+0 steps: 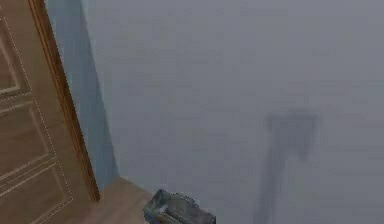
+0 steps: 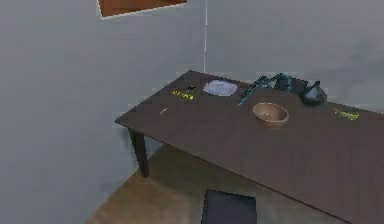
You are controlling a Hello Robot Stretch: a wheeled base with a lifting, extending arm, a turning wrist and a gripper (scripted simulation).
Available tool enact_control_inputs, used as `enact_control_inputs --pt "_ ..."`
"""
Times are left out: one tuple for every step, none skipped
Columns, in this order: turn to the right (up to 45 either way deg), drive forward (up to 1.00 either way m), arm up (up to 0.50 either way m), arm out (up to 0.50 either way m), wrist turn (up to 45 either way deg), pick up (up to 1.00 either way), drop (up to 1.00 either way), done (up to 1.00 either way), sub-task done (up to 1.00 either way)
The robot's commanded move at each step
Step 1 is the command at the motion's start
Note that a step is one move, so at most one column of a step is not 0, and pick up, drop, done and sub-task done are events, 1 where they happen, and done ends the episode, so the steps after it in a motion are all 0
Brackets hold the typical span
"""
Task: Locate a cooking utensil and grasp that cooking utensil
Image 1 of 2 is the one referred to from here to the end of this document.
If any brown panelled room door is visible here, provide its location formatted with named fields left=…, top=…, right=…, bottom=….
left=0, top=0, right=102, bottom=224

